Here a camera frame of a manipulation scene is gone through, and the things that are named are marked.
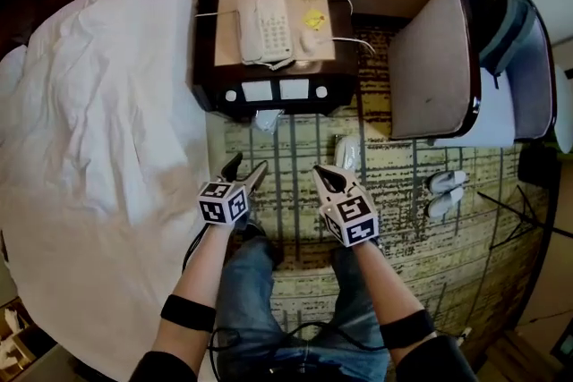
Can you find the grey backpack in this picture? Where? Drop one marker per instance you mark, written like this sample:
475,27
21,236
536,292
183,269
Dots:
510,36

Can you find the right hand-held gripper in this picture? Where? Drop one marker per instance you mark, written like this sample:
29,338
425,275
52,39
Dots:
353,219

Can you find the white bed duvet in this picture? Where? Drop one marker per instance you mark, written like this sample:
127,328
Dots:
89,237

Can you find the white oval device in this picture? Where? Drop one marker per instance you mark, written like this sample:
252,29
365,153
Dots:
308,42

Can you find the dark wooden nightstand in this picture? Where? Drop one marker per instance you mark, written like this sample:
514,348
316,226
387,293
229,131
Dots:
304,107

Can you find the person's left forearm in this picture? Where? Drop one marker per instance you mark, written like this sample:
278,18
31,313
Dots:
201,268

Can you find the yellow note card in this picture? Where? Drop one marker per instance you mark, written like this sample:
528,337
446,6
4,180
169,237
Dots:
313,19

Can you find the person's right forearm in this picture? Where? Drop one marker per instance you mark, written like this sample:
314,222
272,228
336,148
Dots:
385,277

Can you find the white pillow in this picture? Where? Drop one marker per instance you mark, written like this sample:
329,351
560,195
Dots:
112,0
11,62

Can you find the white packing paper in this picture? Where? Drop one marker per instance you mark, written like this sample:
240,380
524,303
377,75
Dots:
9,320

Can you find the armchair with blue seat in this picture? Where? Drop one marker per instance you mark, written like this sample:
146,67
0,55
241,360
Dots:
430,80

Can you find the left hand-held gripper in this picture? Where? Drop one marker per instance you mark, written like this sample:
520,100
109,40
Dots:
221,203

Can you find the person's black top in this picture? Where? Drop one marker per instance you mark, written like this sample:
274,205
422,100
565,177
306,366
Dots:
438,362

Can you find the black tripod light stand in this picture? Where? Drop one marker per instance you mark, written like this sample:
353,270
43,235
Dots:
515,209

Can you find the black waste bin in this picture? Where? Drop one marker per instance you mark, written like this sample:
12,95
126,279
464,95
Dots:
537,165

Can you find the open cardboard box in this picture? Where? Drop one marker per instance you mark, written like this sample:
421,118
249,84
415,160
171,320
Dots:
24,353

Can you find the black forearm band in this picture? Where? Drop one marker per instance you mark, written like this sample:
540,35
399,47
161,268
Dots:
407,328
188,313

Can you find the white round knob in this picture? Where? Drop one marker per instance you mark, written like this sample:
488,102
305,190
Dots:
321,91
231,95

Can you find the round white side table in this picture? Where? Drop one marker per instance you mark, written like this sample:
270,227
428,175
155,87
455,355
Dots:
565,112

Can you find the white square switch panel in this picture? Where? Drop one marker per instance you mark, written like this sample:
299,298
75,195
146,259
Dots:
257,90
294,88

